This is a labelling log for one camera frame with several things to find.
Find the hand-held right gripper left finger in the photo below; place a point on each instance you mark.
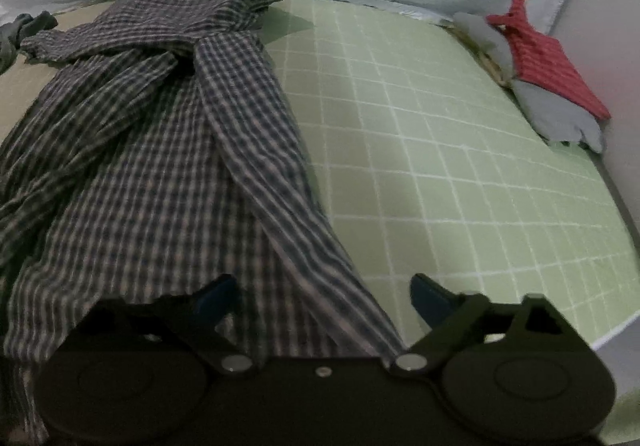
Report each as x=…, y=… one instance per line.
x=215, y=301

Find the blue white checked shirt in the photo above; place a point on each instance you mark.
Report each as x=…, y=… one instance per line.
x=150, y=176

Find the green grid mat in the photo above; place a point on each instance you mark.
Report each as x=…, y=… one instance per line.
x=425, y=151

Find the blue denim garment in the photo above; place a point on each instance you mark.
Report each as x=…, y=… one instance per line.
x=20, y=34

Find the red striped folded garment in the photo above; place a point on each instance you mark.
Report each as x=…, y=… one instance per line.
x=545, y=56

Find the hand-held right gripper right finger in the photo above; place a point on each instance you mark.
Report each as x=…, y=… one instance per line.
x=430, y=301

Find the grey folded garment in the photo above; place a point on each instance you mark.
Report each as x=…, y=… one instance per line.
x=555, y=119

